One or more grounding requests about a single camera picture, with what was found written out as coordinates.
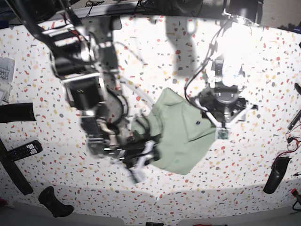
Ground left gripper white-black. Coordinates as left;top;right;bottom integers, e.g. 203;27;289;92
194;94;258;139

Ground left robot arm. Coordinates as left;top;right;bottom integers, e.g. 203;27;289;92
184;0;263;140

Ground black cylinder tube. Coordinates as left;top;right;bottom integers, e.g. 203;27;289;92
0;103;36;123

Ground clear plastic parts box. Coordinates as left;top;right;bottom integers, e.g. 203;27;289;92
0;57;15;103

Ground black curved shell part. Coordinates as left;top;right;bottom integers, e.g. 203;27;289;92
263;157;291;194

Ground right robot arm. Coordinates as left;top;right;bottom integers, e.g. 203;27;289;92
7;0;159;184

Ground long black bar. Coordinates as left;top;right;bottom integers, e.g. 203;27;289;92
0;141;33;195

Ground black pen tool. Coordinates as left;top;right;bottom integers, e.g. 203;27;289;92
287;110;301;131

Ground red and black wires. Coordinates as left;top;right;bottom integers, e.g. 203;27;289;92
275;131;301;163

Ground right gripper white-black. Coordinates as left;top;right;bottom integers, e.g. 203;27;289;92
112;139;160;184

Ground black curved handle piece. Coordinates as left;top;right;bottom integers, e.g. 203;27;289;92
38;186;74;218

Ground black remote control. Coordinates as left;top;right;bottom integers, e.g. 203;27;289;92
8;140;43;161

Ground green T-shirt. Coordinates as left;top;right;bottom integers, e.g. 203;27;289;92
131;88;215;175

